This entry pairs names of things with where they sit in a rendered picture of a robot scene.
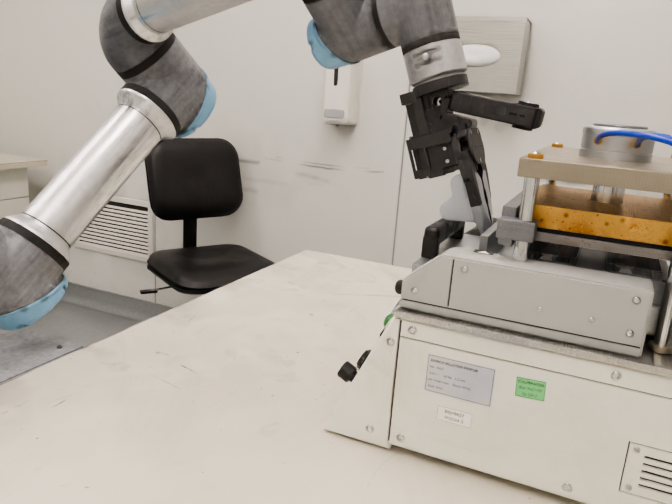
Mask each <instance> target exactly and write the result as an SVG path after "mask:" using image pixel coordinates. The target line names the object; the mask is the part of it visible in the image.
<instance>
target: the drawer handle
mask: <svg viewBox="0 0 672 504"><path fill-rule="evenodd" d="M464 228H465V222H464V221H448V220H445V219H443V218H441V219H439V220H438V221H436V222H434V223H432V224H431V225H429V226H427V227H426V228H425V231H424V236H423V242H422V251H421V257H424V258H429V259H433V258H435V257H437V256H438V254H439V246H440V243H442V242H443V241H445V240H446V239H447V238H455V239H462V238H463V236H464Z"/></svg>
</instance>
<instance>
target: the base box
mask: <svg viewBox="0 0 672 504"><path fill-rule="evenodd" d="M323 428H324V429H326V430H330V431H333V432H336V433H339V434H343V435H346V436H349V437H352V438H356V439H359V440H362V441H365V442H368V443H372V444H375V445H378V446H381V447H385V448H388V449H390V447H391V446H392V445H396V446H399V447H402V448H405V449H409V450H412V451H415V452H418V453H422V454H425V455H428V456H432V457H435V458H438V459H441V460H445V461H448V462H451V463H455V464H458V465H461V466H464V467H468V468H471V469H474V470H478V471H481V472H484V473H487V474H491V475H494V476H497V477H501V478H504V479H507V480H510V481H514V482H517V483H520V484H524V485H527V486H530V487H533V488H537V489H540V490H543V491H546V492H550V493H553V494H556V495H560V496H563V497H566V498H569V499H573V500H576V501H579V502H583V503H586V504H672V378H671V377H667V376H662V375H658V374H653V373H648V372H644V371H639V370H635V369H630V368H626V367H621V366H617V365H612V364H607V363H603V362H598V361H594V360H589V359H585V358H580V357H575V356H571V355H566V354H562V353H557V352H553V351H548V350H544V349H539V348H534V347H530V346H525V345H521V344H516V343H512V342H507V341H502V340H498V339H493V338H489V337H484V336H480V335H475V334H470V333H466V332H461V331H457V330H452V329H448V328H443V327H439V326H434V325H429V324H425V323H420V322H416V321H411V320H407V319H402V318H397V317H394V316H393V318H392V319H391V321H390V323H389V324H388V326H387V327H386V329H385V331H384V332H383V334H382V335H381V337H380V338H379V340H378V342H377V343H376V345H375V346H374V348H373V349H372V351H371V353H370V354H369V356H368V357H367V359H366V360H365V362H364V364H363V365H362V367H361V368H360V370H359V371H358V373H357V375H356V376H355V378H354V379H353V381H352V383H351V384H350V386H349V387H348V389H347V390H346V392H345V394H344V395H343V397H342V398H341V400H340V401H339V403H338V405H337V406H336V408H335V409H334V411H333V412H332V414H331V416H330V417H329V419H328V420H327V422H326V423H325V425H324V427H323Z"/></svg>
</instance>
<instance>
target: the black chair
mask: <svg viewBox="0 0 672 504"><path fill-rule="evenodd" d="M144 161H145V170H146V178H147V186H148V195H149V202H150V207H151V209H152V212H153V213H154V214H155V215H156V216H157V217H158V218H160V219H162V220H166V221H174V220H183V248H177V249H166V250H158V251H155V252H153V253H152V254H151V255H150V256H149V259H148V260H147V263H148V264H147V269H148V270H149V271H151V272H152V273H153V274H155V275H156V276H157V277H159V278H160V279H161V280H163V281H164V282H165V283H167V284H168V285H169V286H167V287H163V288H158V289H145V290H140V294H151V293H158V291H159V290H164V289H168V288H173V289H174V290H176V291H178V292H180V293H183V294H191V295H201V294H204V295H205V294H207V293H209V292H211V291H214V290H216V289H218V288H220V287H223V286H225V285H227V284H229V283H232V282H234V281H236V280H239V279H241V278H243V277H245V276H248V275H250V274H252V273H254V272H257V271H259V270H261V269H264V268H266V267H268V266H270V265H273V264H275V263H274V262H273V261H271V260H269V259H267V258H265V257H263V256H261V255H259V254H257V253H255V252H253V251H251V250H249V249H248V248H246V247H244V246H241V245H236V244H220V245H209V246H198V247H197V219H198V218H210V217H222V216H228V215H231V214H233V213H234V212H235V211H237V210H238V208H239V207H240V206H241V203H242V200H243V192H242V184H241V175H240V166H239V157H238V153H237V151H236V149H235V147H234V146H233V145H232V144H231V143H230V142H229V141H227V140H225V139H220V138H174V139H173V140H171V141H159V143H158V144H157V145H156V146H155V147H154V149H153V150H152V151H151V152H150V153H149V155H148V156H147V157H146V158H145V159H144Z"/></svg>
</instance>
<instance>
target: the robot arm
mask: <svg viewBox="0 0 672 504"><path fill-rule="evenodd" d="M250 1H253V0H106V2H105V4H104V6H103V9H102V12H101V15H100V21H99V40H100V45H101V48H102V51H103V53H104V56H105V58H106V60H107V61H108V63H109V64H110V66H111V67H112V68H113V69H114V70H115V72H116V73H117V74H118V75H119V76H120V77H121V79H122V80H123V81H124V82H125V84H124V86H123V87H122V88H121V89H120V90H119V91H118V92H117V102H118V107H117V108H116V109H115V110H114V111H113V113H112V114H111V115H110V116H109V117H108V118H107V119H106V120H105V121H104V123H103V124H102V125H101V126H100V127H99V128H98V129H97V130H96V131H95V132H94V134H93V135H92V136H91V137H90V138H89V139H88V140H87V141H86V142H85V144H84V145H83V146H82V147H81V148H80V149H79V150H78V151H77V152H76V153H75V155H74V156H73V157H72V158H71V159H70V160H69V161H68V162H67V163H66V164H65V166H64V167H63V168H62V169H61V170H60V171H59V172H58V173H57V174H56V176H55V177H54V178H53V179H52V180H51V181H50V182H49V183H48V184H47V185H46V187H45V188H44V189H43V190H42V191H41V192H40V193H39V194H38V195H37V197H36V198H35V199H34V200H33V201H32V202H31V203H30V204H29V205H28V206H27V208H26V209H25V210H24V211H23V212H22V213H21V214H18V215H8V216H4V217H2V219H1V220H0V329H3V330H18V329H21V328H24V327H26V326H28V325H31V324H33V323H34V322H36V321H38V320H39V319H41V318H42V317H43V316H45V315H46V314H47V313H48V312H49V311H51V310H52V309H53V308H54V307H55V306H56V305H57V304H58V302H59V301H60V300H61V299H62V297H63V296H64V294H65V290H66V289H67V287H68V281H67V279H66V276H65V275H64V274H62V273H63V272H64V271H65V269H66V268H67V267H68V266H69V265H70V263H71V261H70V254H69V250H70V248H71V246H72V245H73V244H74V243H75V242H76V240H77V239H78V238H79V237H80V236H81V234H82V233H83V232H84V231H85V230H86V228H87V227H88V226H89V225H90V224H91V222H92V221H93V220H94V219H95V218H96V217H97V215H98V214H99V213H100V212H101V211H102V209H103V208H104V207H105V206H106V205H107V203H108V202H109V201H110V200H111V199H112V197H113V196H114V195H115V194H116V193H117V192H118V190H119V189H120V188H121V187H122V186H123V184H124V183H125V182H126V181H127V180H128V178H129V177H130V176H131V175H132V174H133V172H134V171H135V170H136V169H137V168H138V166H139V165H140V164H141V163H142V162H143V161H144V159H145V158H146V157H147V156H148V155H149V153H150V152H151V151H152V150H153V149H154V147H155V146H156V145H157V144H158V143H159V141H171V140H173V139H174V138H175V137H176V138H184V137H187V136H189V135H191V134H192V133H194V132H195V131H196V129H197V128H200V127H201V126H202V125H203V124H204V123H205V122H206V120H207V119H208V118H209V116H210V115H211V113H212V111H213V109H214V107H215V104H216V98H217V94H216V90H215V87H214V86H213V84H212V83H211V81H210V80H209V78H208V76H207V74H206V72H205V71H204V70H203V69H202V68H200V66H199V65H198V64H197V63H196V61H195V60H194V59H193V57H192V56H191V55H190V54H189V52H188V51H187V50H186V48H185V47H184V46H183V45H182V43H181V42H180V41H179V39H178V38H177V37H176V36H175V34H174V33H173V30H174V29H177V28H179V27H182V26H185V25H187V24H190V23H193V22H196V21H198V20H201V19H204V18H206V17H209V16H212V15H215V14H217V13H220V12H223V11H225V10H228V9H231V8H234V7H236V6H239V5H242V4H244V3H247V2H250ZM302 1H303V3H304V5H305V6H306V8H307V10H308V11H309V13H310V15H311V16H312V19H311V20H310V21H309V23H308V25H307V31H306V34H307V41H308V44H309V45H310V47H311V53H312V55H313V57H314V58H315V60H316V61H317V62H318V63H319V64H320V65H321V66H322V67H324V68H326V69H337V68H340V67H343V66H346V65H354V64H357V63H359V62H360V61H361V60H364V59H367V58H370V57H372V56H375V55H378V54H380V53H383V52H386V51H389V50H391V49H394V48H396V47H399V46H401V50H402V54H403V58H404V62H405V66H406V71H407V75H408V79H409V83H410V86H412V87H415V88H413V89H412V90H413V91H411V92H408V93H405V94H402V95H399V96H400V101H401V105H402V106H406V110H407V114H408V118H409V122H410V127H411V131H412V135H413V136H411V137H409V140H406V144H407V148H408V153H409V157H410V161H411V165H412V170H413V174H414V178H415V179H425V178H429V179H431V178H435V177H440V176H444V175H446V174H448V173H452V172H455V171H456V170H459V171H460V174H457V175H455V176H454V177H453V178H452V179H451V182H450V186H451V191H452V196H451V197H450V198H449V199H448V200H447V201H446V202H444V203H443V204H442V205H441V206H440V209H439V210H440V215H441V217H442V218H443V219H445V220H448V221H464V222H475V223H476V226H477V228H478V231H479V233H480V236H481V235H482V234H483V233H484V232H485V231H486V230H487V229H488V228H490V227H491V226H492V225H493V214H492V202H491V191H490V184H489V177H488V171H487V166H486V162H485V150H484V145H483V141H482V137H481V134H480V131H479V129H478V127H477V124H478V122H477V120H476V119H473V118H469V117H465V116H461V115H458V114H454V113H453V111H454V112H458V113H463V114H467V115H472V116H476V117H481V118H485V119H490V120H494V121H499V122H503V123H508V124H512V127H513V128H517V129H519V130H521V131H532V130H533V129H537V128H539V127H541V126H542V122H543V119H544V115H545V110H544V109H543V108H540V107H539V104H534V103H533V102H532V101H519V102H518V103H514V102H509V101H505V100H500V99H495V98H490V97H485V96H481V95H476V94H471V93H467V92H462V91H455V90H458V89H461V88H463V87H466V86H468V85H469V81H468V77H467V74H464V73H465V72H466V71H467V64H466V60H465V55H464V51H463V47H462V42H461V39H460V35H459V30H458V25H457V21H456V16H455V11H454V7H453V2H452V0H302ZM439 98H441V99H440V100H439V103H440V105H438V99H439ZM411 150H412V151H413V155H414V159H415V163H416V168H417V170H416V168H415V163H414V159H413V155H412V151H411Z"/></svg>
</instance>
